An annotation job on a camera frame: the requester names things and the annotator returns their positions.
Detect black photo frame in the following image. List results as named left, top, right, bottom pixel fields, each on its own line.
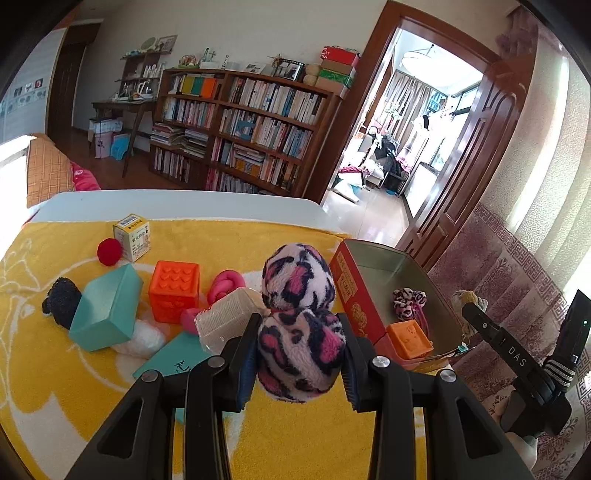
left=272, top=59, right=305, bottom=82

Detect pink cushion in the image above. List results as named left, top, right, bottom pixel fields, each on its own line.
left=69, top=161, right=102, bottom=191

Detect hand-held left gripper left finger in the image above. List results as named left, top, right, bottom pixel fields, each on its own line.
left=67, top=313, right=262, bottom=480

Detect tan cardboard box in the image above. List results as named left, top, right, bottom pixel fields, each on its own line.
left=315, top=76, right=354, bottom=99

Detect white fluffy toy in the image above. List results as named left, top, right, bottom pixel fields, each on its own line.
left=113, top=318, right=166, bottom=357

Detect dark wooden desk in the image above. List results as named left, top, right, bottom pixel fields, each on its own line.
left=90, top=99, right=158, bottom=178

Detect white wardrobe with stickers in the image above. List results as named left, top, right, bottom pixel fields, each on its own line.
left=0, top=28, right=65, bottom=145

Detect red tin container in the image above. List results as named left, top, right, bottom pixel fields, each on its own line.
left=329, top=239, right=467, bottom=374

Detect wooden desk shelf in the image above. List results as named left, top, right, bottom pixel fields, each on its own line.
left=121, top=51, right=171, bottom=102

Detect red pom-pom ball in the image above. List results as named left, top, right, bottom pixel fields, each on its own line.
left=96, top=238, right=123, bottom=266

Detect green gift box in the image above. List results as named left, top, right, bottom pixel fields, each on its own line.
left=318, top=68, right=356, bottom=87

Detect open brown panelled door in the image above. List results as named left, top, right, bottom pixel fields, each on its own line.
left=396, top=59, right=537, bottom=274

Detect dark wooden door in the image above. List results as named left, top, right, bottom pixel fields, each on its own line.
left=47, top=23, right=101, bottom=148

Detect pink knotted rope toy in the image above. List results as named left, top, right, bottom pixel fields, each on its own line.
left=180, top=269, right=245, bottom=333

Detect orange plaid pillow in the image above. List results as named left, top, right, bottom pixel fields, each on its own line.
left=25, top=134, right=75, bottom=208

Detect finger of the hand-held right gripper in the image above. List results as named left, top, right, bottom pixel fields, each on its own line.
left=461, top=302, right=485, bottom=330

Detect yellow white towel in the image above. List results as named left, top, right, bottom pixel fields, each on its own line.
left=0, top=219, right=458, bottom=480

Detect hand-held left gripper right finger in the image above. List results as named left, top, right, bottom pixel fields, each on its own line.
left=333, top=313, right=532, bottom=480

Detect wooden bookcase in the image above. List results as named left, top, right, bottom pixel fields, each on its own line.
left=148, top=68, right=343, bottom=199

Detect purple patterned curtain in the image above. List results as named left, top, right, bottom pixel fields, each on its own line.
left=427, top=23, right=591, bottom=480

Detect rows of shelved books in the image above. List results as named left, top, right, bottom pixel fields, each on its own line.
left=152, top=74, right=324, bottom=195

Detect small yellow white medicine box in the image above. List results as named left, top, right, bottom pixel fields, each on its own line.
left=113, top=213, right=152, bottom=263

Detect flat teal box lid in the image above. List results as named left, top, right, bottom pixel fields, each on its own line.
left=133, top=332, right=222, bottom=384

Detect person's right hand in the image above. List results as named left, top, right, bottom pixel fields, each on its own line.
left=492, top=399, right=541, bottom=469

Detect round ceiling lamp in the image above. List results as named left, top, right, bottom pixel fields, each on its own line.
left=400, top=45, right=456, bottom=77

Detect cream plush toy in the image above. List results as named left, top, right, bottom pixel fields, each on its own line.
left=451, top=290, right=489, bottom=335

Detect white storage box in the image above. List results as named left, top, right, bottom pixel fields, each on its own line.
left=89, top=117, right=123, bottom=136

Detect teal cardboard box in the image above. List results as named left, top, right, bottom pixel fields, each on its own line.
left=69, top=265, right=144, bottom=352

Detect red gift box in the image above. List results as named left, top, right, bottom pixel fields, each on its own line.
left=322, top=45, right=361, bottom=68

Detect black fuzzy pom-pom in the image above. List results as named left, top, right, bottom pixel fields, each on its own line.
left=41, top=277, right=85, bottom=329

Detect light blue stool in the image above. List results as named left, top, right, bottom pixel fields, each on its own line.
left=111, top=133, right=133, bottom=160

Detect light orange embossed cube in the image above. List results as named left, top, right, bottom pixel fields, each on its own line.
left=385, top=320, right=434, bottom=361

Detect red-orange studded cube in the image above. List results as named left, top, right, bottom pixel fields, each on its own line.
left=148, top=261, right=201, bottom=324

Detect chair piled with clothes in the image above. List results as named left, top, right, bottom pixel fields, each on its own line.
left=367, top=128, right=403, bottom=188

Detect small leopard plush toy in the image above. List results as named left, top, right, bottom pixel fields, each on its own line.
left=392, top=287, right=430, bottom=333

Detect pink leopard print plush toy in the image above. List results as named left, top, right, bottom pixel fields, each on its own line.
left=256, top=243, right=348, bottom=404

